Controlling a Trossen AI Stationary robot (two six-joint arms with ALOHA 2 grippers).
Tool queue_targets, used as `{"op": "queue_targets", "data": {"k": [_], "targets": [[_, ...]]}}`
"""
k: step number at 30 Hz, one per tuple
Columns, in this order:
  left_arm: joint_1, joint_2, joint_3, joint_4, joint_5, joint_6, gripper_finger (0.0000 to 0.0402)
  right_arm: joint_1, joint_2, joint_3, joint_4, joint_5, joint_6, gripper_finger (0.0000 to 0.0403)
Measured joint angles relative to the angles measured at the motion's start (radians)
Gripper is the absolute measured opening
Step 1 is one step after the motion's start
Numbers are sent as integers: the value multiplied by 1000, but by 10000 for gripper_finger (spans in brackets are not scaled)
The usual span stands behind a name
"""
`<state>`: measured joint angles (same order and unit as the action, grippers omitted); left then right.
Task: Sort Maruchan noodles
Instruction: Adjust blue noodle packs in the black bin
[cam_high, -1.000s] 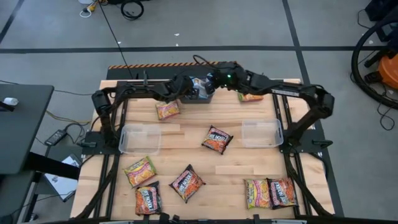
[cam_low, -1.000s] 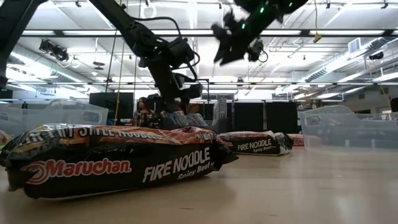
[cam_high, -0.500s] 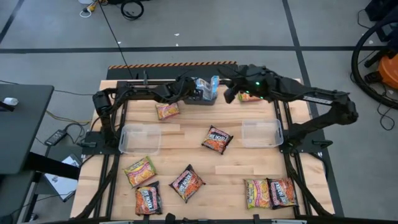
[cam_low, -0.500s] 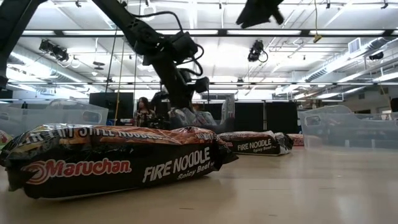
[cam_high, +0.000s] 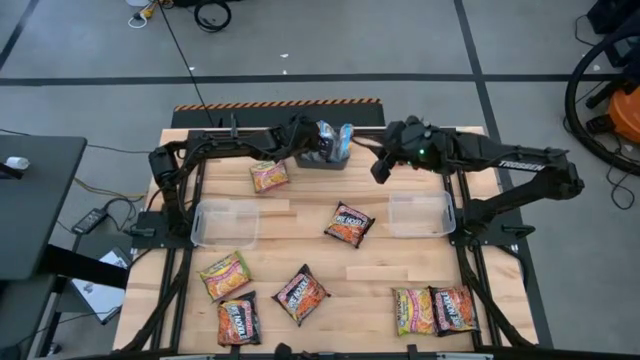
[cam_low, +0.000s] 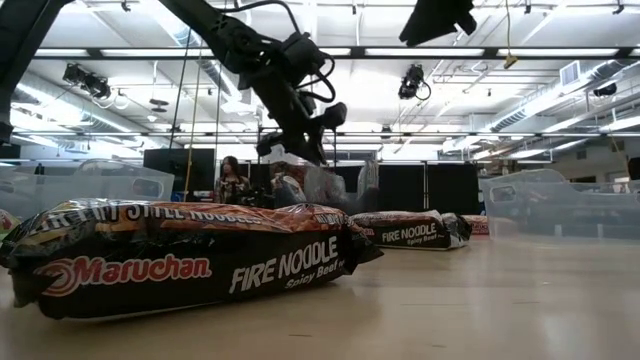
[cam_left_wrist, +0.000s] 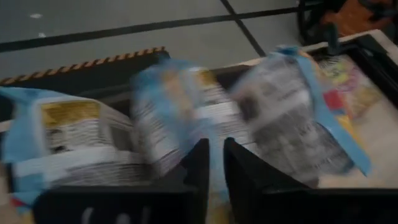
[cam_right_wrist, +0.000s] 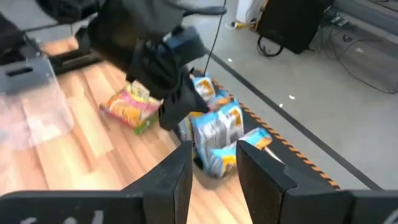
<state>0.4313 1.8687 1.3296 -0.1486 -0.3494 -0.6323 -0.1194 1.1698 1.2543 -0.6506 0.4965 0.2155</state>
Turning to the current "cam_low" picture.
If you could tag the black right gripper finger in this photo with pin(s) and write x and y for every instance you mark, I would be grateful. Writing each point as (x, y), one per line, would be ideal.
(417, 22)
(420, 36)

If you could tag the black Fire Noodle pack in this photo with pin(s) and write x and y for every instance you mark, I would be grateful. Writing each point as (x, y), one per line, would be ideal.
(200, 280)
(410, 235)

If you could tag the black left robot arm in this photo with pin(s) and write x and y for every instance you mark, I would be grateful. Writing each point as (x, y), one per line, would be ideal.
(225, 35)

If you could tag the black ceiling spotlight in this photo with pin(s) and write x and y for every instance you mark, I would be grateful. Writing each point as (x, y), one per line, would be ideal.
(605, 90)
(92, 85)
(412, 80)

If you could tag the black overhead light bar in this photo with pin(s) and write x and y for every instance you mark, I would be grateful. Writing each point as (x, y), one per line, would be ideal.
(492, 52)

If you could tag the dark grey plastic bin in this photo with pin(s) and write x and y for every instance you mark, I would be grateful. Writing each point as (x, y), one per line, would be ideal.
(370, 205)

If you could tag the hanging yellow hook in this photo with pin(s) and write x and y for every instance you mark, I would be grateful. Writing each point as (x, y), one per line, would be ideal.
(510, 62)

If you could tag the person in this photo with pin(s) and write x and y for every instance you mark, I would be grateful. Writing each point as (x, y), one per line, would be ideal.
(232, 185)

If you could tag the black screen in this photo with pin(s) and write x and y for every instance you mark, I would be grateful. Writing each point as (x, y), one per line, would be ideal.
(170, 170)

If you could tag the white air vent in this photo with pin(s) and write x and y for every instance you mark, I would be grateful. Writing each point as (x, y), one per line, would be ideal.
(570, 73)

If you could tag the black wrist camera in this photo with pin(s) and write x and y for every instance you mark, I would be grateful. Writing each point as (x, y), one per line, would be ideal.
(302, 52)

